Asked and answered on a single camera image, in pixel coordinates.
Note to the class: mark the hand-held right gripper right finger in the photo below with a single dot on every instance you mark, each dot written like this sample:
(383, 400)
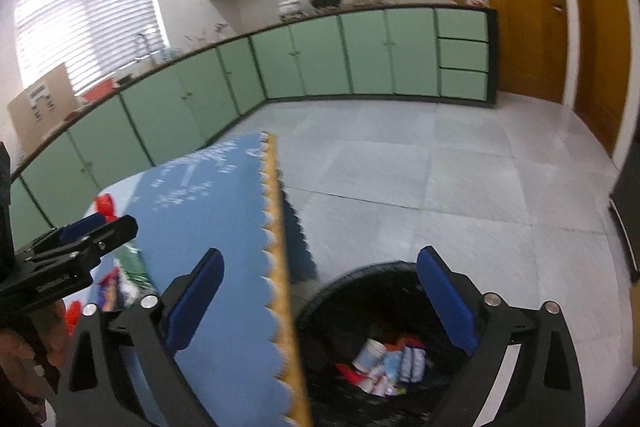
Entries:
(450, 302)

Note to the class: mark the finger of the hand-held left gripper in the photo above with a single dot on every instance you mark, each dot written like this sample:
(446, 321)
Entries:
(115, 232)
(82, 227)

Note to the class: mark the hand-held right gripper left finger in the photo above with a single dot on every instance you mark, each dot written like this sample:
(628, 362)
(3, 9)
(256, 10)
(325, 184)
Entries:
(195, 302)

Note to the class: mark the small red plastic bag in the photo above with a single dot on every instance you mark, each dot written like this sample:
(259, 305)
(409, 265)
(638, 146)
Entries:
(106, 206)

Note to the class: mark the green white packet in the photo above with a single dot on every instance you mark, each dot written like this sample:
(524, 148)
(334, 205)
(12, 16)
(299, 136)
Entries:
(134, 264)

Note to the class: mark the large red plastic bag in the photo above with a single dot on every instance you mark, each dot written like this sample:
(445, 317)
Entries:
(74, 317)

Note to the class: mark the blue white paper cup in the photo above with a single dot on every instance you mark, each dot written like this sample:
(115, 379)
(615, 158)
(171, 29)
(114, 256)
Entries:
(369, 353)

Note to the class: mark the black bagged trash bin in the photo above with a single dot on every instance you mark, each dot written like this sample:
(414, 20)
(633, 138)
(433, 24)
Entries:
(340, 307)

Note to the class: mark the red snack packet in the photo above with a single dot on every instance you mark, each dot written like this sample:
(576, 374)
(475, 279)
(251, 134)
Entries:
(351, 374)

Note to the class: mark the person's left hand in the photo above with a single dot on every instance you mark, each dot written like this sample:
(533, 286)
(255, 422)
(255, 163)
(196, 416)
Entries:
(20, 357)

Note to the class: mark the blue printed tablecloth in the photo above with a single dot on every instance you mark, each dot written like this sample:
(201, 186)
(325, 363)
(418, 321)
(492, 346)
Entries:
(215, 207)

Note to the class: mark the cardboard box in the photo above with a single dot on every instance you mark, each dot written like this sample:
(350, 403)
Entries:
(30, 112)

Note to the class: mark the red basket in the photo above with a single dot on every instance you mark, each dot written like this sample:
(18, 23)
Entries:
(100, 91)

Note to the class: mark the metal faucet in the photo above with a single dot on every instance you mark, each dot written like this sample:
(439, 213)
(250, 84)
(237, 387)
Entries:
(142, 44)

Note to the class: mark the white window blinds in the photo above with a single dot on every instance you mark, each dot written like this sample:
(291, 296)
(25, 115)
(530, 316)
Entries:
(85, 17)

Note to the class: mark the green drawer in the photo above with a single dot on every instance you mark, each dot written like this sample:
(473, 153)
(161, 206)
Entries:
(464, 85)
(462, 24)
(463, 55)

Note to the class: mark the green base cabinets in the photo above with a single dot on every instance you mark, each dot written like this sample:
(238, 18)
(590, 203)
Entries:
(320, 57)

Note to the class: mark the white cooking pot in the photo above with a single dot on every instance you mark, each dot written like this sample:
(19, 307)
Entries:
(289, 7)

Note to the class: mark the black wok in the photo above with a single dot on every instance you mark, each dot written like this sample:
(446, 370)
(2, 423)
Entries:
(326, 1)

